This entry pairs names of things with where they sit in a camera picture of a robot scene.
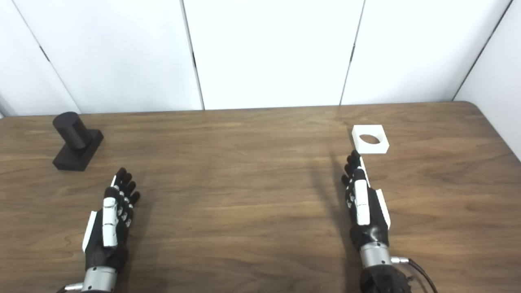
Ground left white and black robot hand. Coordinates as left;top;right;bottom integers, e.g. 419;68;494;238
82;167;141;272

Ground black peg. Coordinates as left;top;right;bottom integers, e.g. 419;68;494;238
52;112;104;171

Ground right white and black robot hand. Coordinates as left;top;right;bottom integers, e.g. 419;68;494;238
341;150;391;251

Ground right thick black wrist cable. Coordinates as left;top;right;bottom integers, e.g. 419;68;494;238
391;256;439;293

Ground white square piece with hole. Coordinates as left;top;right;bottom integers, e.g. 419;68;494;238
352;125;390;155

